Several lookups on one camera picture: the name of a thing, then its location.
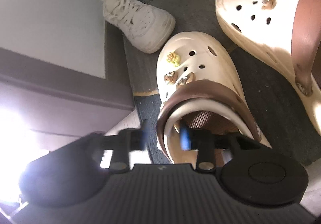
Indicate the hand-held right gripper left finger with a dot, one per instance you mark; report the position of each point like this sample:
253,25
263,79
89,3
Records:
143,137

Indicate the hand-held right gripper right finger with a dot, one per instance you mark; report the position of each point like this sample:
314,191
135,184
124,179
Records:
185,138

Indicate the cream clog with charms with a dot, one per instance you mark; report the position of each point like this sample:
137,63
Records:
250,35
200,45

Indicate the white lace-up sneaker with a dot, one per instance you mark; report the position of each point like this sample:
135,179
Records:
140,23

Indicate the grey striped floor mat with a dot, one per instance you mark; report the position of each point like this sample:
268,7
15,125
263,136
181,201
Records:
195,8

